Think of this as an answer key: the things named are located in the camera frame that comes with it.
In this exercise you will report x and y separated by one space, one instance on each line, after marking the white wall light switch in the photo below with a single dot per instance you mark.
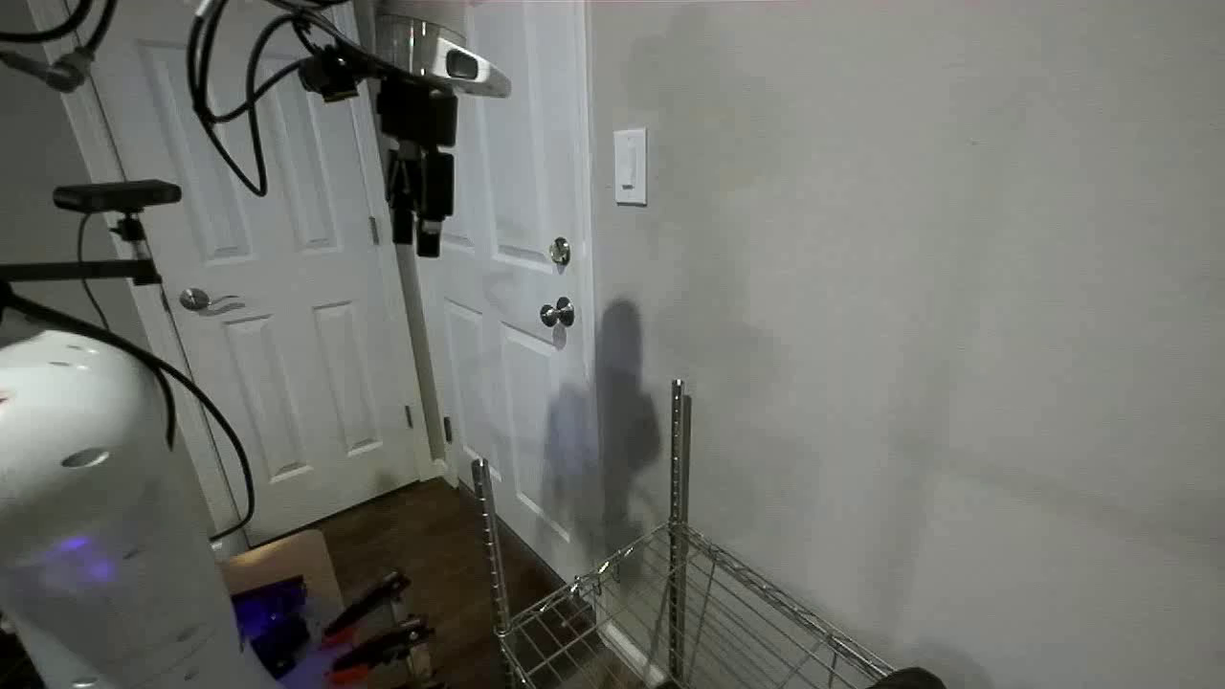
630 166

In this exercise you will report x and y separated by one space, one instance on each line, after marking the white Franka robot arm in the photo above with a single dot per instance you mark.
89 512

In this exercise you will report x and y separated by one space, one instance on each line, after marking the black camera stand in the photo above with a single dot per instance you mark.
76 271

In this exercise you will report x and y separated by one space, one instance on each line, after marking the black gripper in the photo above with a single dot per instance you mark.
417 113

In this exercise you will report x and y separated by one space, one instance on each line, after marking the dark deadbolt lock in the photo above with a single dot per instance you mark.
559 249

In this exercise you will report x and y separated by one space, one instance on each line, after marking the dark round door knob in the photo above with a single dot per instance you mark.
555 311

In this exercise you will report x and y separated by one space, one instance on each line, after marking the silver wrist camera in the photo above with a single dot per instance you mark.
458 58

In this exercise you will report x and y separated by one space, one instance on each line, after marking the black bar camera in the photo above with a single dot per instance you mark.
116 197

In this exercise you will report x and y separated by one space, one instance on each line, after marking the red black clamp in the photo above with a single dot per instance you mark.
376 641
366 599

